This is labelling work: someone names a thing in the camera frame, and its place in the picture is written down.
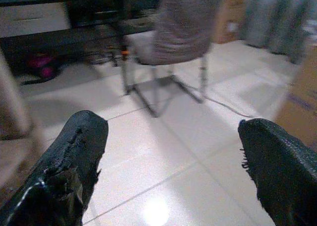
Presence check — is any dark wooden desk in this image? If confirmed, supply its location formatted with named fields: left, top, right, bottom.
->
left=0, top=0, right=164, bottom=85

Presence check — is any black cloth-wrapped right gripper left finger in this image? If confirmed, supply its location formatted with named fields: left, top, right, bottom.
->
left=0, top=110, right=109, bottom=226

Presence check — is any grey floor cable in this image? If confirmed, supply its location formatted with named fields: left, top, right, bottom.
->
left=205, top=97, right=256, bottom=118

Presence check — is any beige cushioned seat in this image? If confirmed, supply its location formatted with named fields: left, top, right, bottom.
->
left=0, top=54, right=34, bottom=141

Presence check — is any grey fabric metal-leg chair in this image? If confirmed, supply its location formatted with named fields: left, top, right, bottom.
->
left=120, top=0, right=223, bottom=118

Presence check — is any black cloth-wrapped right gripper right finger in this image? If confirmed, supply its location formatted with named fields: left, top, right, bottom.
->
left=237, top=118, right=317, bottom=226

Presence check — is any tan cardboard box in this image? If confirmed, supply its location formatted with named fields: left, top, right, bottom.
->
left=273, top=46, right=317, bottom=147

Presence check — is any white drawer cabinet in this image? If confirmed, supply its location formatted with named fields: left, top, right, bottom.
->
left=0, top=1, right=71, bottom=38

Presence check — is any brown cardboard box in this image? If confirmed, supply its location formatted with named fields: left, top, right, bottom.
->
left=213, top=0, right=248, bottom=45

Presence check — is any pink toy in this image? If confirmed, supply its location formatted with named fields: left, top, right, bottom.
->
left=27, top=53, right=60, bottom=80

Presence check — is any grey curtain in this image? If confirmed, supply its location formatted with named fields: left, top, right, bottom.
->
left=241, top=0, right=317, bottom=64

